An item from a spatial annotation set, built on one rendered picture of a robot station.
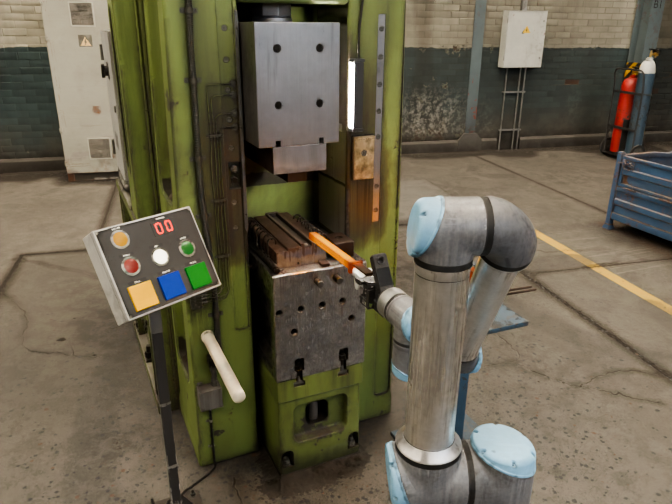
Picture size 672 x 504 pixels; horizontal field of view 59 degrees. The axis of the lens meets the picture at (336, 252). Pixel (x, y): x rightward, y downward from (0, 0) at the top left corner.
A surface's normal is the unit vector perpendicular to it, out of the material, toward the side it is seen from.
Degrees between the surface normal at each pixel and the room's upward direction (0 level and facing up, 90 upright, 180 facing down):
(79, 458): 0
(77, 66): 90
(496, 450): 5
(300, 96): 90
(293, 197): 90
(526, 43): 90
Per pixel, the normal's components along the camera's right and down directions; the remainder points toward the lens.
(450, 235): 0.05, 0.29
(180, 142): 0.42, 0.33
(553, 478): 0.00, -0.93
